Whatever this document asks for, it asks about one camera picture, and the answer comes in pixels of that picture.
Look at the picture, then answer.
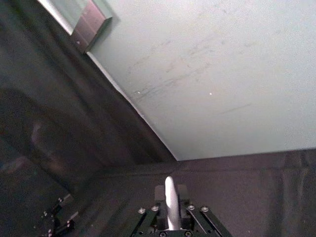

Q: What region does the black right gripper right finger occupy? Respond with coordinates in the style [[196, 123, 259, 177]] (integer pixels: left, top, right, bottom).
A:
[[176, 184, 233, 237]]

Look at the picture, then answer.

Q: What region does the plain pale wall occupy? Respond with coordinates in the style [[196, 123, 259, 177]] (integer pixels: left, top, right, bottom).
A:
[[87, 0, 316, 161]]

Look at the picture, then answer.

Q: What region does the black table cloth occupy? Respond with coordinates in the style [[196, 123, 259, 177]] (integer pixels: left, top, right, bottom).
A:
[[0, 0, 316, 237]]

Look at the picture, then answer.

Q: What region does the small white plastic piece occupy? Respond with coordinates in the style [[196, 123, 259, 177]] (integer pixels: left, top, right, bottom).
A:
[[164, 176, 183, 230]]

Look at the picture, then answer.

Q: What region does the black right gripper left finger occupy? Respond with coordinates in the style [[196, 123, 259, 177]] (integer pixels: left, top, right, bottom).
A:
[[127, 184, 166, 237]]

